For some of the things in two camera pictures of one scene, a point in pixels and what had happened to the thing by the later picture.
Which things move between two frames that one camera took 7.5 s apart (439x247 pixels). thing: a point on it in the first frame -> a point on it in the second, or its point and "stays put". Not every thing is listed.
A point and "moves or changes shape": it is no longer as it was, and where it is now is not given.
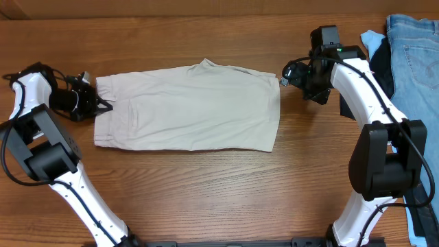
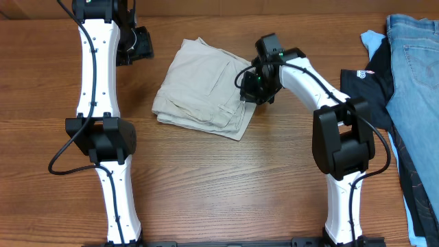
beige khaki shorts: [205, 106] moves or changes shape
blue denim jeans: [413, 42] stays put
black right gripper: [294, 77] -> [250, 95]
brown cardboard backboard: [215, 9] stays put
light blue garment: [372, 40] stays put
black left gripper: [91, 106] -> [146, 49]
